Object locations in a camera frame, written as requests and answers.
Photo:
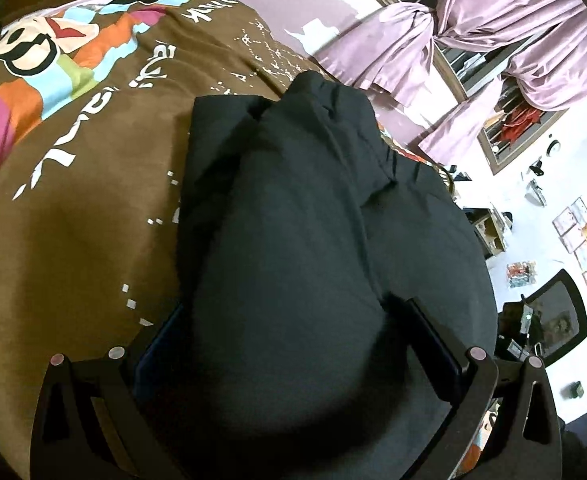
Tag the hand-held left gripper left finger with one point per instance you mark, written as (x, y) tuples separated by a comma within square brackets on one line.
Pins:
[(158, 355)]

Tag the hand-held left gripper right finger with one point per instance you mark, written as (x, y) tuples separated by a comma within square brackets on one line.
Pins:
[(448, 360)]

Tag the black jacket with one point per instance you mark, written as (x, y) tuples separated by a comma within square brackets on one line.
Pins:
[(298, 235)]

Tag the cluttered wooden shelf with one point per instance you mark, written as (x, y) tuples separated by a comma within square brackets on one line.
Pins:
[(491, 230)]

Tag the black mesh office chair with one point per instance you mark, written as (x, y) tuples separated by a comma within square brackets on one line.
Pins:
[(573, 300)]

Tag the brown printed blanket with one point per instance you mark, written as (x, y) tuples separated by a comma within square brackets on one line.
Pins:
[(73, 185)]

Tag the red hanging cloth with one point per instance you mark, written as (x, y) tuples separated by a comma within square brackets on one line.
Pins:
[(518, 127)]

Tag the purple curtain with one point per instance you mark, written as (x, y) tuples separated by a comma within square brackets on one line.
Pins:
[(503, 10)]

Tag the colourful wall picture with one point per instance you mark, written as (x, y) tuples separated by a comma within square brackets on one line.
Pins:
[(521, 274)]

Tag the wooden window frame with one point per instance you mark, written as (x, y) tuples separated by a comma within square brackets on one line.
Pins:
[(488, 152)]

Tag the small black wall fixture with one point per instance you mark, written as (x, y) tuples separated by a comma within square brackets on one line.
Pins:
[(537, 167)]

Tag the round white wall fixture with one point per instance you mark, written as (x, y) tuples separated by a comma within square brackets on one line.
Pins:
[(553, 147)]

